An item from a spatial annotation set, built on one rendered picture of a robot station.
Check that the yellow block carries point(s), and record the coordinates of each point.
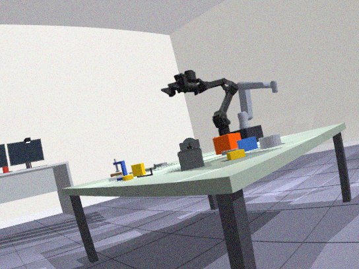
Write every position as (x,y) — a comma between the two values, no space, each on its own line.
(235,154)
(138,169)

